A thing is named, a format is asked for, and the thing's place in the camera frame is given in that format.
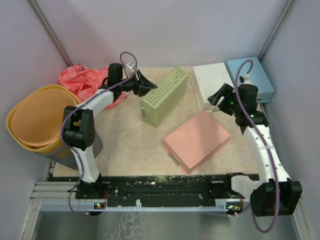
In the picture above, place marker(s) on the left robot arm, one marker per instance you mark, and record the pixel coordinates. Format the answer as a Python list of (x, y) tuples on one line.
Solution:
[(78, 131)]

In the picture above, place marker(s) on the blue perforated plastic basket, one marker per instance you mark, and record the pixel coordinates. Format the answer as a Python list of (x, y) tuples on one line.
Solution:
[(257, 77)]

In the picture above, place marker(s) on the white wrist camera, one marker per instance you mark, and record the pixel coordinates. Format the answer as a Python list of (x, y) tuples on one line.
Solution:
[(131, 66), (244, 79)]

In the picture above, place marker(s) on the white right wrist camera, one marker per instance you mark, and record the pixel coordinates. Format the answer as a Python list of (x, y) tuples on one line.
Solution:
[(244, 79)]

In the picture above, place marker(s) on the red plastic bag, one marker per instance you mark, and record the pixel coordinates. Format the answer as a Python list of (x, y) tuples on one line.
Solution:
[(82, 81)]

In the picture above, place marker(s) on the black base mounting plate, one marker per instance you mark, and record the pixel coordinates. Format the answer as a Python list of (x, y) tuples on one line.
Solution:
[(161, 190)]

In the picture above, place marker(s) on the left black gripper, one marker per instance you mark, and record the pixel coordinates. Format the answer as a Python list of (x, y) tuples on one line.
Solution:
[(146, 83)]

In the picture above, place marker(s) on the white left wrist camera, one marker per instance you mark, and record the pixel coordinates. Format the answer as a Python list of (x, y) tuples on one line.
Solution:
[(131, 66)]

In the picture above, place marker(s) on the white slotted cable duct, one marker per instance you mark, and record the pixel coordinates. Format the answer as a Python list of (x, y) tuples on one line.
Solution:
[(93, 207)]

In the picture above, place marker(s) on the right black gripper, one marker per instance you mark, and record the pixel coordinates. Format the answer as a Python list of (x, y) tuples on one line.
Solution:
[(224, 91)]

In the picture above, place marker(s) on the pink perforated plastic basket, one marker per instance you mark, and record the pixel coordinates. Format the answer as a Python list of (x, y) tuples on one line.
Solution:
[(194, 142)]

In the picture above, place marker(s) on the aluminium frame rail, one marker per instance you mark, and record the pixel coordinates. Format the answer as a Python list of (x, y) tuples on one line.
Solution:
[(51, 191)]

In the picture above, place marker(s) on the white perforated plastic basket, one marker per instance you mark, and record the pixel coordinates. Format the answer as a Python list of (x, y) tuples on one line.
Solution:
[(206, 81)]

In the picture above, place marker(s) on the grey plastic bin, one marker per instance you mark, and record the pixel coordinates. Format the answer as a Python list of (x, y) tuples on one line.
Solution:
[(64, 156)]

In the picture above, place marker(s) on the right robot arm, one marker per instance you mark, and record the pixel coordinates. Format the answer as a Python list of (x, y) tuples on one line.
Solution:
[(274, 185)]

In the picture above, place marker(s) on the green perforated plastic basket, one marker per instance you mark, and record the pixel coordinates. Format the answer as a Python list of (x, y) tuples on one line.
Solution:
[(156, 105)]

